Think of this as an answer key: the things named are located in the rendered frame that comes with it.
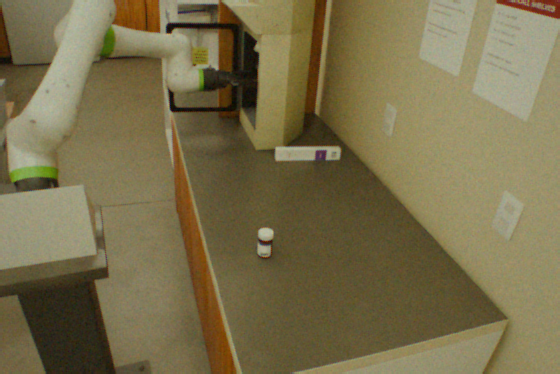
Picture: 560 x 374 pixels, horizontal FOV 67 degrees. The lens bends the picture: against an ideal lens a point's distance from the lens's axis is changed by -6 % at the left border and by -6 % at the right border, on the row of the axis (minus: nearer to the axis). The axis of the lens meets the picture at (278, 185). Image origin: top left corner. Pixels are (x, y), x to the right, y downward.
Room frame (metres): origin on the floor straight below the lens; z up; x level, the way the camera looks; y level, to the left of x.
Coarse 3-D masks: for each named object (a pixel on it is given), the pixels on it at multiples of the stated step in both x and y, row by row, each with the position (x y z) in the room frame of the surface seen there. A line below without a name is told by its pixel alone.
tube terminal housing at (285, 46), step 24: (264, 0) 1.63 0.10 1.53; (288, 0) 1.66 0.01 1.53; (312, 0) 1.82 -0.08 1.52; (264, 24) 1.63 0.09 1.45; (288, 24) 1.66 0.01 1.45; (312, 24) 1.84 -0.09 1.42; (264, 48) 1.63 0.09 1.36; (288, 48) 1.67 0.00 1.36; (264, 72) 1.64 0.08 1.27; (288, 72) 1.67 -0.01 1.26; (264, 96) 1.64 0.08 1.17; (288, 96) 1.69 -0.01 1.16; (240, 120) 1.91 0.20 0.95; (264, 120) 1.64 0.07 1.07; (288, 120) 1.70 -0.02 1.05; (264, 144) 1.64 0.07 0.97
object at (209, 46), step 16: (176, 32) 1.86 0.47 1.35; (192, 32) 1.87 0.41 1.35; (208, 32) 1.89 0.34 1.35; (224, 32) 1.90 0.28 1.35; (192, 48) 1.87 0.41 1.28; (208, 48) 1.89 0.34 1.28; (224, 48) 1.90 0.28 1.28; (208, 64) 1.89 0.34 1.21; (224, 64) 1.90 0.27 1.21; (176, 96) 1.86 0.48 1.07; (192, 96) 1.87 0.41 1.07; (208, 96) 1.89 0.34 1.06; (224, 96) 1.90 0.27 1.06
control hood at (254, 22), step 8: (224, 0) 1.73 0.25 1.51; (232, 0) 1.73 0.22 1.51; (232, 8) 1.60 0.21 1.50; (240, 8) 1.60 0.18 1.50; (248, 8) 1.61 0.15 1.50; (256, 8) 1.62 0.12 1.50; (240, 16) 1.60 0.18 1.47; (248, 16) 1.61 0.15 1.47; (256, 16) 1.62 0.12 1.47; (248, 24) 1.61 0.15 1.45; (256, 24) 1.62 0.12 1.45; (256, 32) 1.62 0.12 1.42
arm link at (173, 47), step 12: (120, 36) 1.50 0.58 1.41; (132, 36) 1.54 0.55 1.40; (144, 36) 1.58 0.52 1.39; (156, 36) 1.63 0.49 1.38; (168, 36) 1.67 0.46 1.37; (180, 36) 1.72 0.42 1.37; (120, 48) 1.49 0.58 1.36; (132, 48) 1.53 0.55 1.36; (144, 48) 1.57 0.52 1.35; (156, 48) 1.61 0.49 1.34; (168, 48) 1.65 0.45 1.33; (180, 48) 1.68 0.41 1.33; (168, 60) 1.68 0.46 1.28; (180, 60) 1.67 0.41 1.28
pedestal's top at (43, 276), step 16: (96, 208) 1.13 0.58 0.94; (96, 224) 1.05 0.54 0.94; (96, 240) 0.97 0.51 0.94; (96, 256) 0.91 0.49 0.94; (0, 272) 0.81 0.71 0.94; (16, 272) 0.81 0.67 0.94; (32, 272) 0.82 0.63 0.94; (48, 272) 0.82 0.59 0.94; (64, 272) 0.83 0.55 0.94; (80, 272) 0.84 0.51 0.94; (96, 272) 0.86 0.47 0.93; (0, 288) 0.76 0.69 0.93; (16, 288) 0.77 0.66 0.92; (32, 288) 0.79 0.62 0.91; (48, 288) 0.80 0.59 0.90
